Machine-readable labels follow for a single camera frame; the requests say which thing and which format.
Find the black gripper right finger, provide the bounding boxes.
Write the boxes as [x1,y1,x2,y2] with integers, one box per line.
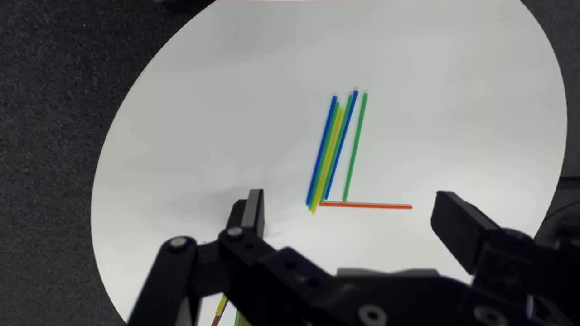
[429,190,580,326]

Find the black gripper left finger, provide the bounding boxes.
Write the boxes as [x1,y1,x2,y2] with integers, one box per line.
[128,188,328,326]

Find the yellow green straw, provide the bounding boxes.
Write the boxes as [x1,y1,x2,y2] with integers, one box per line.
[308,105,346,216]

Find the blue straw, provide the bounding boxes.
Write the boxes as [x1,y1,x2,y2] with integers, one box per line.
[304,94,339,206]
[320,89,360,203]

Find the thin green straw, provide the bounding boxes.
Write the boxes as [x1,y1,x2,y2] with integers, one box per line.
[340,91,369,205]

